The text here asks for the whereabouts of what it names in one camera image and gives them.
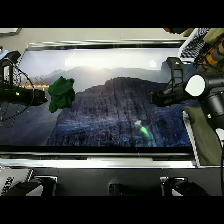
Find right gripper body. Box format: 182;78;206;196
150;85;188;108

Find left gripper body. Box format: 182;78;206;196
23;87;50;107

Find green T-shirt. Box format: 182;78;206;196
47;75;76;114

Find heap of clothes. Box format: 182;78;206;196
193;28;224;80

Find white mesh basket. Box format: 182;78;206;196
178;28;212;62

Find black cable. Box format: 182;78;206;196
0;61;36;130

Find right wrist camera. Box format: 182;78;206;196
165;56;185;85

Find silver frame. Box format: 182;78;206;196
0;38;224;197

